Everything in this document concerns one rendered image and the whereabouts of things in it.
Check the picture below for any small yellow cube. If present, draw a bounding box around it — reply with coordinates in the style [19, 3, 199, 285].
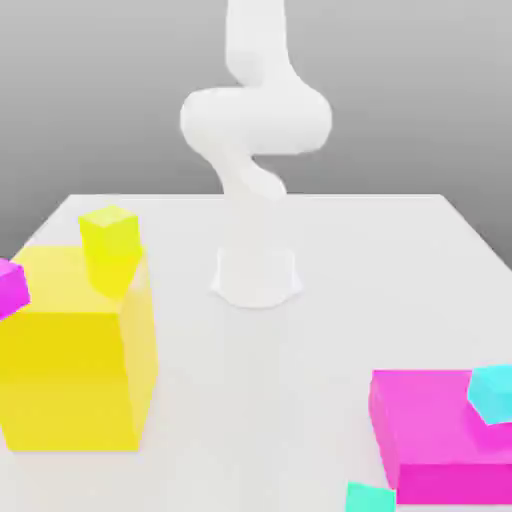
[78, 204, 144, 301]

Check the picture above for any small magenta cube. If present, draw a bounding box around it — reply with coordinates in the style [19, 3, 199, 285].
[0, 258, 32, 322]

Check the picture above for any small turquoise cube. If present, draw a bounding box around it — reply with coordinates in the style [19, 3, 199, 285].
[345, 481, 398, 512]

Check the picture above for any small cyan cube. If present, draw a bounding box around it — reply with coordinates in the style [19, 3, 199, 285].
[466, 363, 512, 427]

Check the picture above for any large yellow box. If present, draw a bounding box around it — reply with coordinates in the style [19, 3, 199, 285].
[0, 244, 160, 454]

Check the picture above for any large magenta box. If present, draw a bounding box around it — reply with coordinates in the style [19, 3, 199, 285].
[368, 368, 512, 506]

